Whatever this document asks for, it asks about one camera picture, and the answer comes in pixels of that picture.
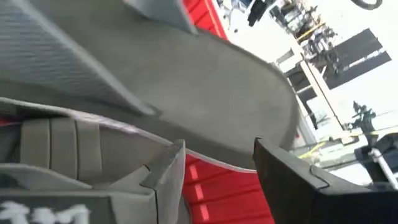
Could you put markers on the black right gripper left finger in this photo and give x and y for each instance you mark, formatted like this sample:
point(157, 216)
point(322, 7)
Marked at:
point(168, 186)

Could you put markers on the red plastic storage bin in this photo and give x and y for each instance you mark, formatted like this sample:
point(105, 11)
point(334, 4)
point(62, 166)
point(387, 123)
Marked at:
point(217, 199)

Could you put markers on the black background equipment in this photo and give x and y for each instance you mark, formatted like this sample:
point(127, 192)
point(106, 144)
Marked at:
point(385, 146)

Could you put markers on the black flip-flop white-striped sole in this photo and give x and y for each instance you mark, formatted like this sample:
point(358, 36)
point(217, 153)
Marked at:
point(202, 93)

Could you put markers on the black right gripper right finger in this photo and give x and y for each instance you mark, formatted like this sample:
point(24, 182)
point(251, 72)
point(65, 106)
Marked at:
point(295, 193)

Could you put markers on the black background robot arm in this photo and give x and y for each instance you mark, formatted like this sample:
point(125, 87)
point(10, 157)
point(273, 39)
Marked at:
point(363, 119)

